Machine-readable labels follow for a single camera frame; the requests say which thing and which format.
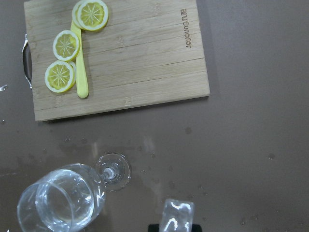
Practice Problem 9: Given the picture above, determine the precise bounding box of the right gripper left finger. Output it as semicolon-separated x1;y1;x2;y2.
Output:
147;224;159;232

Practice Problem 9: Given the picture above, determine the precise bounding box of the clear wine glass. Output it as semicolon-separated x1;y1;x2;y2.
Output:
17;153;131;232

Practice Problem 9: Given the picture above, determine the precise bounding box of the yellow plastic knife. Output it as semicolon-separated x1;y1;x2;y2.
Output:
70;21;89;99

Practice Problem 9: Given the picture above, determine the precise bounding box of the bamboo cutting board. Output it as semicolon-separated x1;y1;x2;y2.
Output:
24;0;210;121

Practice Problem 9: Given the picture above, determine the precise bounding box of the clear ice cube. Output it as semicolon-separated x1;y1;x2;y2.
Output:
159;199;195;232

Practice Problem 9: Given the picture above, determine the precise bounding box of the lemon slice middle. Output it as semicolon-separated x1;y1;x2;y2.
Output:
53;30;80;61

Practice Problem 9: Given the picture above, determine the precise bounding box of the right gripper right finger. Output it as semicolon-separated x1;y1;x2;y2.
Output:
191;224;202;232

